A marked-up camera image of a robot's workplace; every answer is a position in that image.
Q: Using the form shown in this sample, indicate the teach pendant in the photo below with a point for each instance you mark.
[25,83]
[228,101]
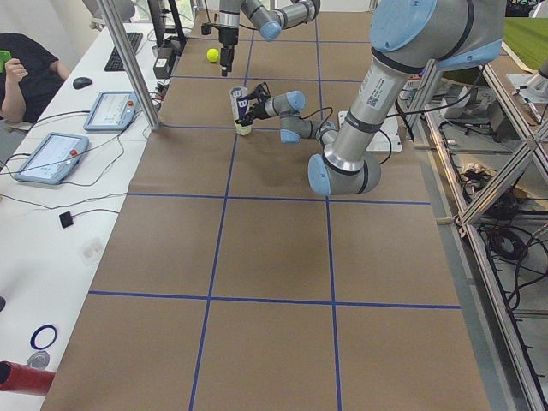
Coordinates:
[112,111]
[54,159]

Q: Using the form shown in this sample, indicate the black computer mouse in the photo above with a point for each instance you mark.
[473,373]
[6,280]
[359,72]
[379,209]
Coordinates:
[81,82]

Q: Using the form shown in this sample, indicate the Wilson tennis ball can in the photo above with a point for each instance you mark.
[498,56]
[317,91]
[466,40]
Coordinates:
[239,102]

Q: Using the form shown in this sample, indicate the teach pendant far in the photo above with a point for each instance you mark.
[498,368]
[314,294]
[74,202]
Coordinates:
[112,111]

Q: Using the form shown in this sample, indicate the black box on table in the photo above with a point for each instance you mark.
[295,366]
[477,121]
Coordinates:
[164,63]

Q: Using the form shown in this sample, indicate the red cylinder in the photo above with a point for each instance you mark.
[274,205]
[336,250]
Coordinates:
[23,379]

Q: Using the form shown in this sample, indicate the seated person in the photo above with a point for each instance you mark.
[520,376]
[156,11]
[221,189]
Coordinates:
[30,80]

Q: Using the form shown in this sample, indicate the black monitor stand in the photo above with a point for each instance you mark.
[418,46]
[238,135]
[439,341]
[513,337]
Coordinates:
[167,24]

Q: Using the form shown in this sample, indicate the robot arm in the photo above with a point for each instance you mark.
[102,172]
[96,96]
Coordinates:
[405,36]
[269,23]

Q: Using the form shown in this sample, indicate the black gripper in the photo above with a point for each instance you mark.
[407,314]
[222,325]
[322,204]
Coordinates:
[260,108]
[226,37]

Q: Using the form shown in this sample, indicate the aluminium frame post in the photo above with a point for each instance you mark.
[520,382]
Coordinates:
[121,42]

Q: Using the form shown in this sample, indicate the small black square device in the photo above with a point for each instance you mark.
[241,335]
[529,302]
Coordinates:
[66,219]

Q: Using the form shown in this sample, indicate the teach pendant near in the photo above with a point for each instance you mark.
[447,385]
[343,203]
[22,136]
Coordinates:
[54,159]

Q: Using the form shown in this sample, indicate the grey tape roll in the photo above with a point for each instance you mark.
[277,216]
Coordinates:
[39,360]

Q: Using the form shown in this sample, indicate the blue tape roll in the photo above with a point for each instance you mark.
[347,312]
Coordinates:
[43,337]

